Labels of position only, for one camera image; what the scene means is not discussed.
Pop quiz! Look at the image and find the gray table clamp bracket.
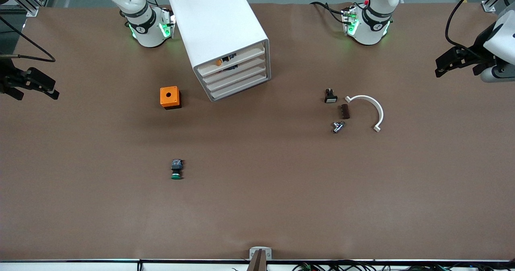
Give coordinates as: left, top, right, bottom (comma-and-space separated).
249, 246, 272, 261

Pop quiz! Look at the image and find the white plastic drawer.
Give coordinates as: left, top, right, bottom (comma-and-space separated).
195, 42, 267, 77
203, 60, 269, 93
199, 51, 268, 85
208, 70, 271, 102

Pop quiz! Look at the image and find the white drawer cabinet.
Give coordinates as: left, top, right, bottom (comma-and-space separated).
169, 0, 271, 102

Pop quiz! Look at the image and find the black base power cable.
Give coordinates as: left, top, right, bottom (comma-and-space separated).
310, 1, 349, 25

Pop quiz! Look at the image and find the tangled cable bundle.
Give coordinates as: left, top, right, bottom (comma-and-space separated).
293, 261, 515, 271

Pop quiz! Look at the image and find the green push button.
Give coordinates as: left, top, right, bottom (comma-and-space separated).
171, 159, 184, 181

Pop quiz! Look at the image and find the orange button enclosure box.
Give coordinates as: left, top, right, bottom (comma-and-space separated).
160, 86, 182, 110

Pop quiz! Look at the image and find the white curved plastic bracket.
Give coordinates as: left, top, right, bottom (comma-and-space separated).
345, 95, 384, 133

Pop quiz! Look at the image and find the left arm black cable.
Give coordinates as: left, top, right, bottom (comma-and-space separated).
445, 0, 492, 58

